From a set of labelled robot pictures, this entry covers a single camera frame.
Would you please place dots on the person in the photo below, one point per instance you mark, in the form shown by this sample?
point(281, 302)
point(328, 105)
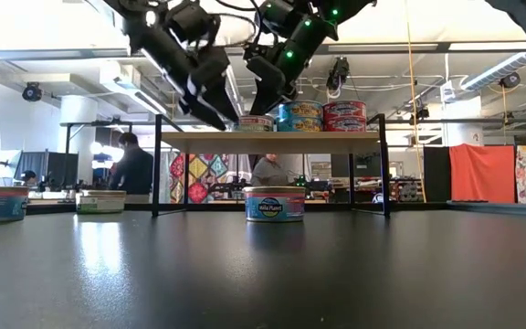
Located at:
point(270, 172)
point(133, 169)
point(29, 177)

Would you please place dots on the black panel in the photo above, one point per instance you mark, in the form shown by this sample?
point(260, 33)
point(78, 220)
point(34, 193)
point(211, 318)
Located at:
point(436, 171)

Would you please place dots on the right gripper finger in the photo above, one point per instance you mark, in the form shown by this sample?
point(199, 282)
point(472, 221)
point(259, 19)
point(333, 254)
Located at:
point(265, 102)

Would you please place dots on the black ceiling camera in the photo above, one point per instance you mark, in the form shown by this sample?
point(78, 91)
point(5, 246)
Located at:
point(32, 92)
point(510, 80)

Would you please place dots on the hanging black device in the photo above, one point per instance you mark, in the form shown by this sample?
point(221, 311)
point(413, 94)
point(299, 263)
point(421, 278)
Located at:
point(338, 75)

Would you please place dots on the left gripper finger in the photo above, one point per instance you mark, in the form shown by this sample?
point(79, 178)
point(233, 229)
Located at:
point(224, 100)
point(203, 114)

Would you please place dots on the orange cloth panel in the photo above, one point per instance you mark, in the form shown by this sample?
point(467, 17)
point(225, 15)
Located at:
point(482, 173)

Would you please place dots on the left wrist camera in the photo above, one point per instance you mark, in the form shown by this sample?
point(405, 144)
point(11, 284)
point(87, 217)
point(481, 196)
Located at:
point(190, 20)

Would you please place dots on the blue yellow yellowfin can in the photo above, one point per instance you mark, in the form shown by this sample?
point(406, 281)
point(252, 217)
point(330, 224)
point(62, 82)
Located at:
point(300, 124)
point(300, 109)

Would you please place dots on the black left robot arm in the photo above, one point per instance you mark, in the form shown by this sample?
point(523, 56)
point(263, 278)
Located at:
point(153, 41)

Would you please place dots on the colourful patchwork quilt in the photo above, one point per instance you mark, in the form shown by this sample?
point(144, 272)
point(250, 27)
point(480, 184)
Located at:
point(199, 178)

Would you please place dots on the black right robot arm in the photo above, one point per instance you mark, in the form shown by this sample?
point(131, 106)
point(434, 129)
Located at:
point(308, 32)

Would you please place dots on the white green tuna can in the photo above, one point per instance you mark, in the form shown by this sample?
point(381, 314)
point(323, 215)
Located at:
point(101, 204)
point(255, 123)

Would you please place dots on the wooden shelf with black frame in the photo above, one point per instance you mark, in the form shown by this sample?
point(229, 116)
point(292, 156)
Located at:
point(245, 142)

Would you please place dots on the black metal background frame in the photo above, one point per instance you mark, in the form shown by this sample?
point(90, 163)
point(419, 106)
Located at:
point(94, 123)

